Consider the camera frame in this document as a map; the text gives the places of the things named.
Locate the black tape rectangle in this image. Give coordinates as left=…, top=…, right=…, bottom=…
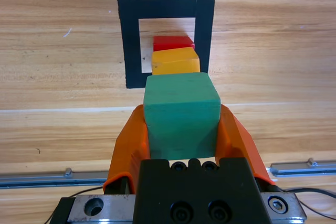
left=117, top=0, right=216, bottom=90

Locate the thin black wire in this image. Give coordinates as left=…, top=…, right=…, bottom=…
left=46, top=185, right=104, bottom=222
left=282, top=187, right=336, bottom=221

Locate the red wooden block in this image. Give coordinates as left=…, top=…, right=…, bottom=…
left=153, top=36, right=196, bottom=52

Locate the aluminium rail strip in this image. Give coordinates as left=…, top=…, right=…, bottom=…
left=269, top=157, right=336, bottom=178
left=0, top=167, right=110, bottom=189

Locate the yellow wooden block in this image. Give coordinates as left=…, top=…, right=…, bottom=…
left=151, top=47, right=201, bottom=76

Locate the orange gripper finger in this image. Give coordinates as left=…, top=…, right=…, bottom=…
left=214, top=104, right=276, bottom=186
left=102, top=104, right=151, bottom=191

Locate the green wooden block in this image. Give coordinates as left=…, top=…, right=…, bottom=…
left=143, top=71, right=222, bottom=161

